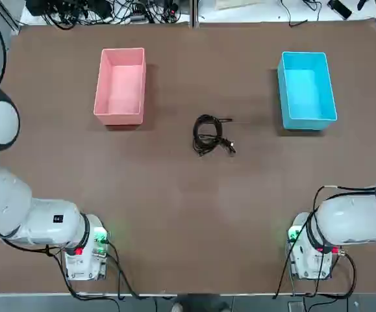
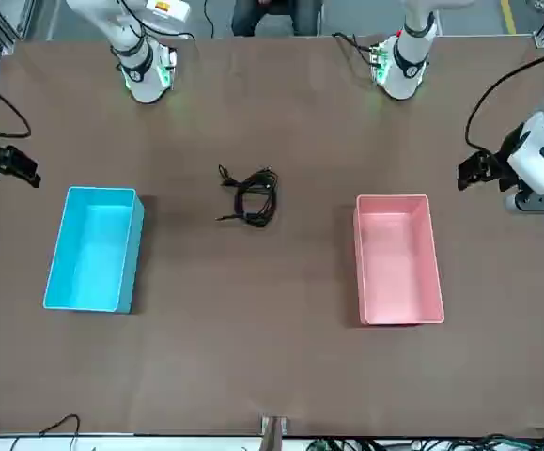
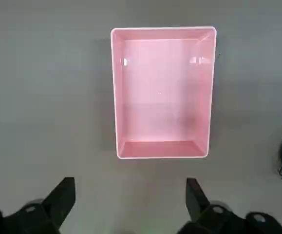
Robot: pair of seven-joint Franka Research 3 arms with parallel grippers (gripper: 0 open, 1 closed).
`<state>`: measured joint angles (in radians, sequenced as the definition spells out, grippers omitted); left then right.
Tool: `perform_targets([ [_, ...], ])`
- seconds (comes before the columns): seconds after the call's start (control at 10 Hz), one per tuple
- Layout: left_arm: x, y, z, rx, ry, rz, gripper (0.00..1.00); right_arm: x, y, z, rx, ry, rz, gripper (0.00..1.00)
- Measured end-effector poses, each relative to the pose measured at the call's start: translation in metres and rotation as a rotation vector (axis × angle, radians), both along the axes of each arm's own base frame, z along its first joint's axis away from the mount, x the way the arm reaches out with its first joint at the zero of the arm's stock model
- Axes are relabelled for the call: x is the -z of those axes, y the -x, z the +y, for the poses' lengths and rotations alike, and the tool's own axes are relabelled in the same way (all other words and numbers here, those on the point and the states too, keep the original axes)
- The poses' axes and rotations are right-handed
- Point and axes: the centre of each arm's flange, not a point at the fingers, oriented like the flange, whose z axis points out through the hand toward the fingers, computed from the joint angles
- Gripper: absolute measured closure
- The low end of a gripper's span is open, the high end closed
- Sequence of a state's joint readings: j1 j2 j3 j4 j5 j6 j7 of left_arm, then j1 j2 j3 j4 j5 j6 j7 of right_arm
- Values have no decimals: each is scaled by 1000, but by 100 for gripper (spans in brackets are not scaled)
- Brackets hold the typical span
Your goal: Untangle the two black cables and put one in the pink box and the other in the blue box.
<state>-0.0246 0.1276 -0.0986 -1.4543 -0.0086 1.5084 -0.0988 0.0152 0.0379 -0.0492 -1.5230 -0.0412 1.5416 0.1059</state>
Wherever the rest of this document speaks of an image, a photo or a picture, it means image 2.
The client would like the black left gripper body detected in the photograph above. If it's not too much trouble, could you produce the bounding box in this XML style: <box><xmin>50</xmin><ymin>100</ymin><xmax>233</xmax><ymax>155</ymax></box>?
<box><xmin>497</xmin><ymin>123</ymin><xmax>532</xmax><ymax>193</ymax></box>

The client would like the thin black audio cable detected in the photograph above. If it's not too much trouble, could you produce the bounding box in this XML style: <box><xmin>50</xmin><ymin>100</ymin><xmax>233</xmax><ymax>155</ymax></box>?
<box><xmin>217</xmin><ymin>163</ymin><xmax>280</xmax><ymax>222</ymax></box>
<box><xmin>214</xmin><ymin>169</ymin><xmax>280</xmax><ymax>229</ymax></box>

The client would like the blue plastic box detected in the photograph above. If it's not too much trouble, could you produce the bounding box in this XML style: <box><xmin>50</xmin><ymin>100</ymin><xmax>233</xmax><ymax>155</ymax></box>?
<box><xmin>41</xmin><ymin>186</ymin><xmax>146</xmax><ymax>315</ymax></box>

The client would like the pink plastic box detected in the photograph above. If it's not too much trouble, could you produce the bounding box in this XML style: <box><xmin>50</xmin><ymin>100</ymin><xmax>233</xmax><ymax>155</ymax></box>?
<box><xmin>351</xmin><ymin>194</ymin><xmax>445</xmax><ymax>327</ymax></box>

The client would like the person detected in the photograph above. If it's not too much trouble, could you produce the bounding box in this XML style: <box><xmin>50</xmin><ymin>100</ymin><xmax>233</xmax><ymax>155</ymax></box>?
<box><xmin>231</xmin><ymin>0</ymin><xmax>323</xmax><ymax>38</ymax></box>

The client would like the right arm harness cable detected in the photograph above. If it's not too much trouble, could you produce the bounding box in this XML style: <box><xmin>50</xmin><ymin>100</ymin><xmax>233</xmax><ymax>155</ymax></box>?
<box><xmin>0</xmin><ymin>69</ymin><xmax>33</xmax><ymax>140</ymax></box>

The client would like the left arm base cable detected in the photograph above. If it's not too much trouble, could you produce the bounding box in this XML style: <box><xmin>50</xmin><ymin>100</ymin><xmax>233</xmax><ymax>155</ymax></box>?
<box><xmin>331</xmin><ymin>31</ymin><xmax>377</xmax><ymax>65</ymax></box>

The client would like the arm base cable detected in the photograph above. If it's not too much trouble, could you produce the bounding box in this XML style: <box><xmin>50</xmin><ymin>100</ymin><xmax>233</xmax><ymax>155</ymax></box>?
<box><xmin>331</xmin><ymin>31</ymin><xmax>377</xmax><ymax>65</ymax></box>
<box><xmin>165</xmin><ymin>30</ymin><xmax>198</xmax><ymax>46</ymax></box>

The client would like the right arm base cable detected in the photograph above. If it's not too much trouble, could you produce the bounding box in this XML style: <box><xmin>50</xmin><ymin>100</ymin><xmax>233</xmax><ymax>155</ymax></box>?
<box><xmin>165</xmin><ymin>30</ymin><xmax>198</xmax><ymax>46</ymax></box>

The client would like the thin black loose cable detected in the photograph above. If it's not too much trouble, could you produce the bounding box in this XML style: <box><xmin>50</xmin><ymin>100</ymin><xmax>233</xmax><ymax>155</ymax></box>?
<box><xmin>10</xmin><ymin>412</ymin><xmax>81</xmax><ymax>451</ymax></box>

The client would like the tangle of black cables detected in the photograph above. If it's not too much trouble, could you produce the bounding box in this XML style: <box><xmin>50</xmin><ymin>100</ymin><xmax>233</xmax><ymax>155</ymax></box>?
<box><xmin>306</xmin><ymin>427</ymin><xmax>544</xmax><ymax>451</ymax></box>

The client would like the aluminium post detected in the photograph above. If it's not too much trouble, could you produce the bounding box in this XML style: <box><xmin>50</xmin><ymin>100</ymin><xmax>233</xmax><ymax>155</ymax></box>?
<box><xmin>258</xmin><ymin>414</ymin><xmax>290</xmax><ymax>451</ymax></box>

